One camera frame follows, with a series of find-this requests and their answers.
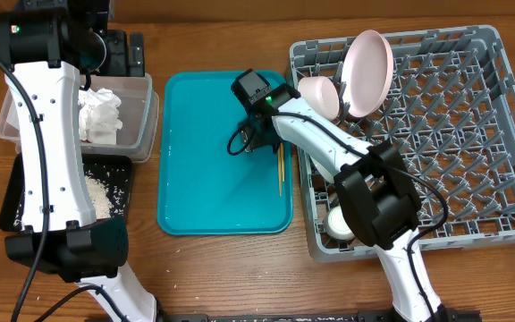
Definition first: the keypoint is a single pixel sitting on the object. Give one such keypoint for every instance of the black food waste tray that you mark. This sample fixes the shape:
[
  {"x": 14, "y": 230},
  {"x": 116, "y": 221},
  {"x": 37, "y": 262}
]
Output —
[{"x": 12, "y": 208}]

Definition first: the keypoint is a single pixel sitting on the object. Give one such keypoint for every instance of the spilled rice pile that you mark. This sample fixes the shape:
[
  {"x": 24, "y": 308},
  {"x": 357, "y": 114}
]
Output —
[{"x": 98, "y": 197}]

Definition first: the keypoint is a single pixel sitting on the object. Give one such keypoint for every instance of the clear plastic waste bin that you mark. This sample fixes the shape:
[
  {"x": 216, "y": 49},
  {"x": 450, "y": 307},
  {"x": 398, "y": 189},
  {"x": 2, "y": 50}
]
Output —
[{"x": 138, "y": 113}]

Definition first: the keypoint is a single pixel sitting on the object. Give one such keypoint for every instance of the cardboard back wall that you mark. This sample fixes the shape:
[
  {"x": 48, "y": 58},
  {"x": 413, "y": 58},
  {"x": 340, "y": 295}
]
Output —
[{"x": 144, "y": 11}]

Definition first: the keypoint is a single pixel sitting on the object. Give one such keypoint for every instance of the small white cup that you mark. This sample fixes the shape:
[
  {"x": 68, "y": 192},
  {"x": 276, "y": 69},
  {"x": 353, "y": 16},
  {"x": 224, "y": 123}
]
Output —
[{"x": 336, "y": 226}]

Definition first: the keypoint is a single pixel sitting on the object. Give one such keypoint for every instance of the white tissue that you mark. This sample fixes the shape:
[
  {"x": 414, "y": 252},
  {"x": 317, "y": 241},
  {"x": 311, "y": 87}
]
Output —
[{"x": 99, "y": 116}]

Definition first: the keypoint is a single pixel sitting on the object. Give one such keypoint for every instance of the large white plate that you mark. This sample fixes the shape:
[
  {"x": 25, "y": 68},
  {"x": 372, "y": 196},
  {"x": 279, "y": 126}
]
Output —
[{"x": 367, "y": 73}]

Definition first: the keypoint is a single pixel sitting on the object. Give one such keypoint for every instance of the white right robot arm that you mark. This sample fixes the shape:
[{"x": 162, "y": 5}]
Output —
[{"x": 377, "y": 194}]

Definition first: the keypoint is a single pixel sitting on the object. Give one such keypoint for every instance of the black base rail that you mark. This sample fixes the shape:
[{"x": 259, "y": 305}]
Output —
[{"x": 382, "y": 315}]

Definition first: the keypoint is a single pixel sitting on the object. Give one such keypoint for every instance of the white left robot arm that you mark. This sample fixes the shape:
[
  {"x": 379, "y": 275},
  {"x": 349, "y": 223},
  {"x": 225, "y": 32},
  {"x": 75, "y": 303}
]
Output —
[{"x": 49, "y": 52}]

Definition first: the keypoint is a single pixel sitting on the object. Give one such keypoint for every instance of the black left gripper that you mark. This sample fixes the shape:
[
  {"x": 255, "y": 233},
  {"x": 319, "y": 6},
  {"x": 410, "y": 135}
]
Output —
[{"x": 120, "y": 64}]

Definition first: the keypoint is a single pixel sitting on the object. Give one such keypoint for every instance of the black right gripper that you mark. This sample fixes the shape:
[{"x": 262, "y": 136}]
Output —
[{"x": 257, "y": 138}]

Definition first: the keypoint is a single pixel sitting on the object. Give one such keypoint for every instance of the teal serving tray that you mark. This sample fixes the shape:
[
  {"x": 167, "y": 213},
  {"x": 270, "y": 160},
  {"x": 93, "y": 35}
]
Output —
[{"x": 203, "y": 190}]

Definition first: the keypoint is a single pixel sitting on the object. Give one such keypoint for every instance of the pink bowl with rice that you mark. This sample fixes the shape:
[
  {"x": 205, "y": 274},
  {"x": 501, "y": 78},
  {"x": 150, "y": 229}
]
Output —
[{"x": 321, "y": 95}]

